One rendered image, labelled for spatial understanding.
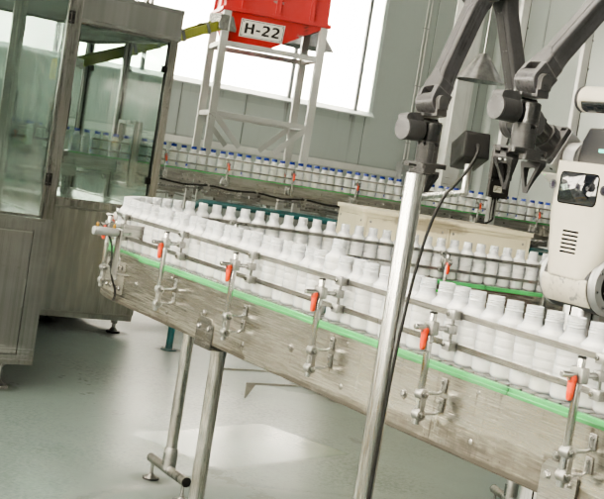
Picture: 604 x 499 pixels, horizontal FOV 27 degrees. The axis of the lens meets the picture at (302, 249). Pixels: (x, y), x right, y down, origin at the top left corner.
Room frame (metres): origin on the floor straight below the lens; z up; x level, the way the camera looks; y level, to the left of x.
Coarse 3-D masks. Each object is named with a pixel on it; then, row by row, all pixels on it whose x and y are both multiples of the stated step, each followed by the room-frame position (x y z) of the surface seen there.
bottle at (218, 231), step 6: (216, 222) 3.72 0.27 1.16; (216, 228) 3.70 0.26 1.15; (222, 228) 3.70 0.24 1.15; (216, 234) 3.70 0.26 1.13; (222, 234) 3.70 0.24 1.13; (216, 240) 3.69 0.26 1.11; (210, 246) 3.69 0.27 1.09; (216, 246) 3.69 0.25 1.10; (210, 252) 3.69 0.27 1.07; (216, 252) 3.69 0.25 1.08; (210, 258) 3.69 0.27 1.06; (204, 270) 3.70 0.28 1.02; (210, 270) 3.69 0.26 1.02; (210, 276) 3.69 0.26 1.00
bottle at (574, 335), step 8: (568, 320) 2.42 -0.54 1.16; (576, 320) 2.41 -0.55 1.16; (584, 320) 2.41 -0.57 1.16; (568, 328) 2.42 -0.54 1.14; (576, 328) 2.41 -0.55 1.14; (584, 328) 2.41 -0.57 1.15; (560, 336) 2.42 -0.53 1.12; (568, 336) 2.41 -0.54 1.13; (576, 336) 2.40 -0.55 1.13; (584, 336) 2.41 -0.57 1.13; (568, 344) 2.40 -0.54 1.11; (576, 344) 2.40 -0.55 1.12; (560, 352) 2.41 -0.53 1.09; (568, 352) 2.40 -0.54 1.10; (560, 360) 2.41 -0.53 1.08; (568, 360) 2.40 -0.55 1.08; (576, 360) 2.40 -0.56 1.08; (560, 368) 2.40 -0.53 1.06; (568, 368) 2.40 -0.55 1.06; (560, 376) 2.40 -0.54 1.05; (552, 384) 2.42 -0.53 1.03; (552, 392) 2.41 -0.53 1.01; (560, 392) 2.40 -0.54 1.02; (560, 400) 2.40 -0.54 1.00
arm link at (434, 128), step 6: (426, 120) 3.21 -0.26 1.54; (432, 120) 3.22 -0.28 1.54; (438, 120) 3.24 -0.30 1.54; (426, 126) 3.19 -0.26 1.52; (432, 126) 3.20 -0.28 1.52; (438, 126) 3.20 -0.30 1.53; (426, 132) 3.20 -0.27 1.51; (432, 132) 3.20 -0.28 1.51; (438, 132) 3.21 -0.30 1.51; (426, 138) 3.20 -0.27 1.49; (432, 138) 3.20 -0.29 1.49; (438, 138) 3.21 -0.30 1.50; (426, 144) 3.22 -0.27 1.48
